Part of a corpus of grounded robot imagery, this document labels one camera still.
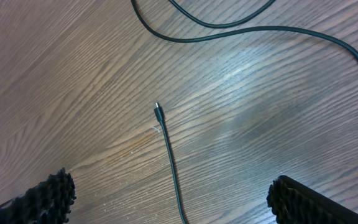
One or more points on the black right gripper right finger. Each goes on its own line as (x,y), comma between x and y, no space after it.
(294,203)

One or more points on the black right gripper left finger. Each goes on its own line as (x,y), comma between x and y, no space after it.
(47,203)

